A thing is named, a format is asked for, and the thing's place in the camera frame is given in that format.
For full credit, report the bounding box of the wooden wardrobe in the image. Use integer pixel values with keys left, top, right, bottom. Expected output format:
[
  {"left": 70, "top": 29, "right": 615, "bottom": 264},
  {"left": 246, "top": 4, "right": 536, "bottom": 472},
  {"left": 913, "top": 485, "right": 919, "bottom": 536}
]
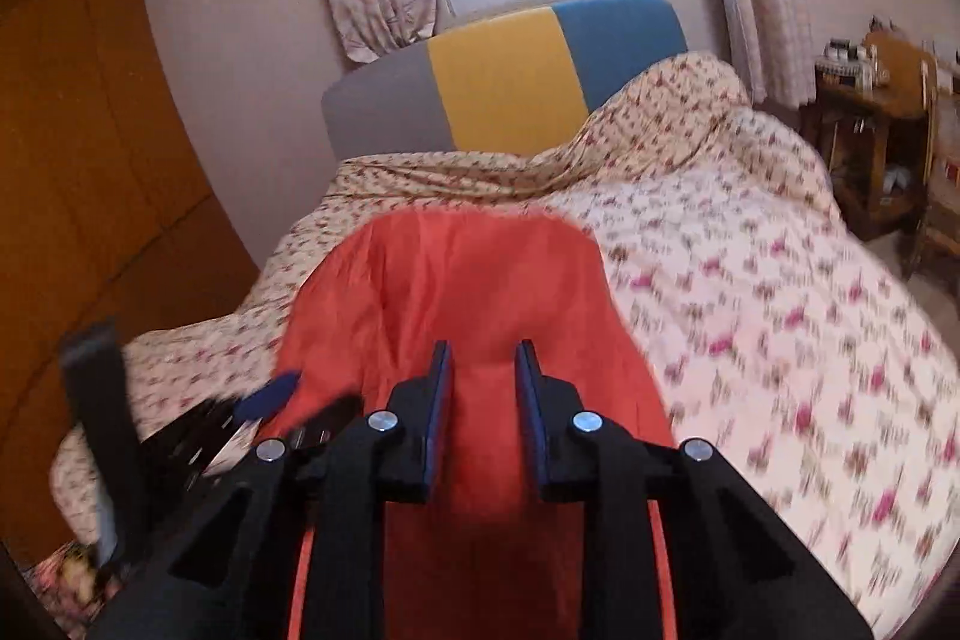
[{"left": 0, "top": 0, "right": 260, "bottom": 566}]

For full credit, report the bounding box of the grey yellow blue headboard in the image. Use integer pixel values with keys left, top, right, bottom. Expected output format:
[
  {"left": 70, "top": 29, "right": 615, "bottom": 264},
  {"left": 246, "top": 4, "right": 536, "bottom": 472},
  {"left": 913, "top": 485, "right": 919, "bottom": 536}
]
[{"left": 321, "top": 0, "right": 689, "bottom": 161}]

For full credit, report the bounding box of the orange jacket with white lining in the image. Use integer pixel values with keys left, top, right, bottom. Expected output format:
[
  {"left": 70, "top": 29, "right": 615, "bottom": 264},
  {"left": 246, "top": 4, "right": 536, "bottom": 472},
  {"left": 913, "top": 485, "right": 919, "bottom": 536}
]
[{"left": 277, "top": 206, "right": 680, "bottom": 640}]

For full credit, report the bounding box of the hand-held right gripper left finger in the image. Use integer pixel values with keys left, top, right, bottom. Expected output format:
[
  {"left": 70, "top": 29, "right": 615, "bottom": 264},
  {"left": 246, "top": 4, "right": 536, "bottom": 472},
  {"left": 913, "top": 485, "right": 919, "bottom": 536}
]
[{"left": 90, "top": 340, "right": 456, "bottom": 640}]

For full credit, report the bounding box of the wooden side table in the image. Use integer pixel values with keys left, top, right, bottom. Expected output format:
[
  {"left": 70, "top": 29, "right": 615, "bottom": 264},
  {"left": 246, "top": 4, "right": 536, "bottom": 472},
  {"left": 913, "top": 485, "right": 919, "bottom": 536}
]
[{"left": 799, "top": 74, "right": 931, "bottom": 244}]

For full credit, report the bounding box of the cluster of small bottles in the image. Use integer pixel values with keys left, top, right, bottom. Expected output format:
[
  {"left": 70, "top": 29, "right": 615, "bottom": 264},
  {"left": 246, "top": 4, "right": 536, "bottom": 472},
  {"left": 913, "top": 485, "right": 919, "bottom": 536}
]
[{"left": 816, "top": 14, "right": 890, "bottom": 86}]

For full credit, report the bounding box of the floral bedspread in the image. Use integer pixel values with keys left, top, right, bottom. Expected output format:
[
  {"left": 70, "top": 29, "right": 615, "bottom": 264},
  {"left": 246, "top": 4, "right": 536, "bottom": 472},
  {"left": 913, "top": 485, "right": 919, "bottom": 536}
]
[{"left": 49, "top": 51, "right": 950, "bottom": 640}]

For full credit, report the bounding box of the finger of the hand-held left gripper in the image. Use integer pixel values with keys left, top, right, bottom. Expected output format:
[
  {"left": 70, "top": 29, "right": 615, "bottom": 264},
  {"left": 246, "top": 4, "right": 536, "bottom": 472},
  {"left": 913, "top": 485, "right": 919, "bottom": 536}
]
[
  {"left": 285, "top": 392, "right": 365, "bottom": 461},
  {"left": 229, "top": 370, "right": 305, "bottom": 423}
]

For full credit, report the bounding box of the wooden chair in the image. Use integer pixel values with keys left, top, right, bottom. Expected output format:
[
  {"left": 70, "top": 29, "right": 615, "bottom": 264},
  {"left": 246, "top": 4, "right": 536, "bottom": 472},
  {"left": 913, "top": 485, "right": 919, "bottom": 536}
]
[{"left": 862, "top": 31, "right": 960, "bottom": 281}]

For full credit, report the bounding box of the colourful patterned cloth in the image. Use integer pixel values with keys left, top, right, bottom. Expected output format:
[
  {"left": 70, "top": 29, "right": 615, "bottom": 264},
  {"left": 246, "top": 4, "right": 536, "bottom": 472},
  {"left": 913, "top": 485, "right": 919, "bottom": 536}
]
[{"left": 22, "top": 539, "right": 102, "bottom": 611}]

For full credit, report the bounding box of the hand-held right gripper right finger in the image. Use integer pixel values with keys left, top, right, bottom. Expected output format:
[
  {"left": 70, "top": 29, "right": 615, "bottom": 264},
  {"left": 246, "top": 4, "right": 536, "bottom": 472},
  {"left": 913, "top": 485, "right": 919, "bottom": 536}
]
[{"left": 514, "top": 340, "right": 875, "bottom": 640}]

